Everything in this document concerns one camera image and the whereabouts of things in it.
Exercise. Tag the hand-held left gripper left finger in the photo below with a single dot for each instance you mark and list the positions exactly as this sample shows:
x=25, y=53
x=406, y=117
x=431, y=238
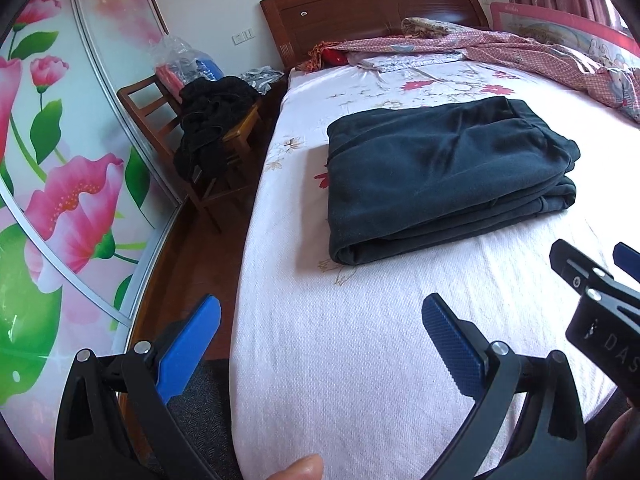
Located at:
x=190, y=340

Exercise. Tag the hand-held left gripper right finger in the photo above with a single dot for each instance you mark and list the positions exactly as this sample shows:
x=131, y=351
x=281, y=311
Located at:
x=452, y=345

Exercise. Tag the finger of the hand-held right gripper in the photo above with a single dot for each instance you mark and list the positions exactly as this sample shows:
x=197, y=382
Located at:
x=629, y=260
x=575, y=265

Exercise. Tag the dark sweat pants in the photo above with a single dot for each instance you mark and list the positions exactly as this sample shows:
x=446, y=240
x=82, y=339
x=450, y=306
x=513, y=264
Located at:
x=425, y=175

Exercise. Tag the person's right hand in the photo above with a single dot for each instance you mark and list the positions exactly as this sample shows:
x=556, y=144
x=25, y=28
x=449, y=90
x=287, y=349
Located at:
x=620, y=435

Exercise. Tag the person's left hand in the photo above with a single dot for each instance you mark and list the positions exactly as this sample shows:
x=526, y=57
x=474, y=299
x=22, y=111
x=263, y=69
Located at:
x=300, y=467

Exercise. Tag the bed with floral white sheet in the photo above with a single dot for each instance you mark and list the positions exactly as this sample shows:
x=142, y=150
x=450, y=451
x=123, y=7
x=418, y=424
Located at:
x=375, y=340

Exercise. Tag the pink checked quilt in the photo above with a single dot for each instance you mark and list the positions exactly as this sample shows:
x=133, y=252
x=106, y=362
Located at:
x=525, y=45

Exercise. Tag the black clothes pile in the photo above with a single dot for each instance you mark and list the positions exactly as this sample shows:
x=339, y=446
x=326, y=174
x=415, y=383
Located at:
x=210, y=110

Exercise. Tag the wooden chair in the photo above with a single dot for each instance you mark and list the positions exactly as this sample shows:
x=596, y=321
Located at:
x=145, y=105

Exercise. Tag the pink bed guard panel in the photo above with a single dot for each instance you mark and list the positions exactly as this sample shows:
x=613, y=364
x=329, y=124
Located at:
x=540, y=22

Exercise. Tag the wooden nightstand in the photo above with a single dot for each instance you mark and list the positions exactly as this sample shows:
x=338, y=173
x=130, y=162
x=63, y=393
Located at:
x=274, y=100

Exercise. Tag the floral wardrobe sliding doors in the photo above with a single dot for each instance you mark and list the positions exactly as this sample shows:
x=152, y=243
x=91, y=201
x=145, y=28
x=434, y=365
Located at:
x=75, y=110

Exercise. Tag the pale floral pillow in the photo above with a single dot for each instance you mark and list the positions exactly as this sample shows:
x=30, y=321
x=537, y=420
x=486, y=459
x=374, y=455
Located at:
x=400, y=61

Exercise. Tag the grey patterned cloth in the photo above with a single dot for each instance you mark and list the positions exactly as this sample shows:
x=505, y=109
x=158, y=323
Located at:
x=262, y=79

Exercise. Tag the clear plastic bag of clothes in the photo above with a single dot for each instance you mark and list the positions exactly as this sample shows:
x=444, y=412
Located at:
x=180, y=60

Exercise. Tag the red tasselled cloth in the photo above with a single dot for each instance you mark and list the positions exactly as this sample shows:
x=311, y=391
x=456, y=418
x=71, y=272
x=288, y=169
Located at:
x=334, y=56

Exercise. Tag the wooden headboard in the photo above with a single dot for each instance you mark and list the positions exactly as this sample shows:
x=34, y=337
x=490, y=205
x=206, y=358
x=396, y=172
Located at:
x=360, y=15

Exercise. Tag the white wall socket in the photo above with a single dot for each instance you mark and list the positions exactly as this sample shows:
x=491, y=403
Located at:
x=244, y=36

